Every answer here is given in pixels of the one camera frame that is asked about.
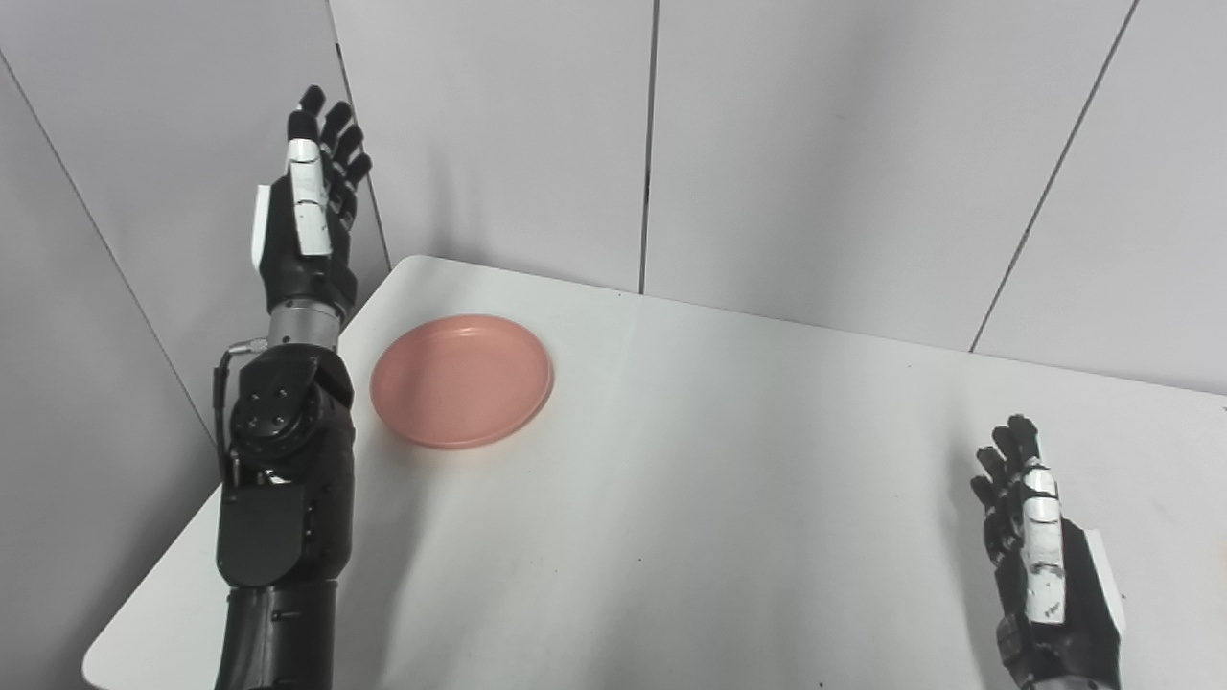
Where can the pink round plate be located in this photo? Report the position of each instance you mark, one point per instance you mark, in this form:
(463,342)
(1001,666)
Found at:
(460,383)

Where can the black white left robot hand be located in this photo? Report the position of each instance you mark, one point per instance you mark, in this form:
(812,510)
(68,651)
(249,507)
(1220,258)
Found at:
(288,259)

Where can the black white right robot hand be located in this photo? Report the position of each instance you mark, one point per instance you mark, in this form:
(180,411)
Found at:
(1083,613)

